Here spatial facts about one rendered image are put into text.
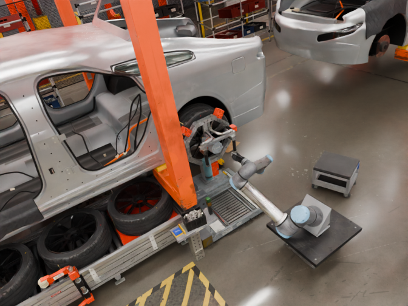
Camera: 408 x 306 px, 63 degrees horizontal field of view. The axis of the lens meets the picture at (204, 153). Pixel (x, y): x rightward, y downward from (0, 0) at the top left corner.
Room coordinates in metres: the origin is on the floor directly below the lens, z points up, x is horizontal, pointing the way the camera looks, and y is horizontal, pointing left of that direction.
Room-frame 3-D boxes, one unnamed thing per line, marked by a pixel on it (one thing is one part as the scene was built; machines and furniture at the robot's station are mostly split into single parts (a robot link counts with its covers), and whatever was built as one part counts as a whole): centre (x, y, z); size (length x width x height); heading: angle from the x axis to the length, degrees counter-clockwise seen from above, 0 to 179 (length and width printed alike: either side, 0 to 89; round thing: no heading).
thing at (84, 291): (1.86, 1.29, 0.30); 0.09 x 0.05 x 0.50; 116
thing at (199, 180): (3.07, 0.01, 0.32); 0.40 x 0.30 x 0.28; 116
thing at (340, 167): (2.78, -1.42, 0.17); 0.43 x 0.36 x 0.34; 47
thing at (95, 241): (2.33, 1.40, 0.39); 0.66 x 0.66 x 0.24
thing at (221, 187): (3.07, 0.01, 0.13); 0.50 x 0.36 x 0.10; 116
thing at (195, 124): (2.91, -0.06, 0.85); 0.54 x 0.07 x 0.54; 116
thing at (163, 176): (2.70, 0.40, 0.69); 0.52 x 0.17 x 0.35; 26
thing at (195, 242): (2.16, 0.25, 0.21); 0.10 x 0.10 x 0.42; 26
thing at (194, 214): (2.18, 0.21, 0.51); 0.20 x 0.14 x 0.13; 107
